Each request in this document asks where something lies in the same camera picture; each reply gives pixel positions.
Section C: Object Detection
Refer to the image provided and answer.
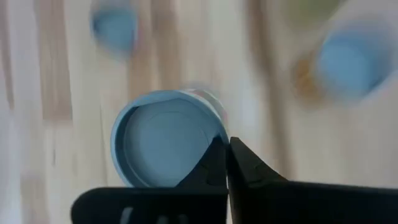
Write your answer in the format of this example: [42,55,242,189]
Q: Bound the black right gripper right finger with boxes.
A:
[228,136,398,224]

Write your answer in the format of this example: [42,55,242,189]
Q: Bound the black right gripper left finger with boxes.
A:
[70,136,230,224]

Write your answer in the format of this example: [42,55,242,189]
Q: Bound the short light blue can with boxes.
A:
[110,88,231,189]

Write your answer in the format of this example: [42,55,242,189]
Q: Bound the yellow chili pepper print can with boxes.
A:
[290,18,398,106]

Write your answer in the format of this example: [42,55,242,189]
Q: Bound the short mushroom label can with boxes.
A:
[89,0,139,60]

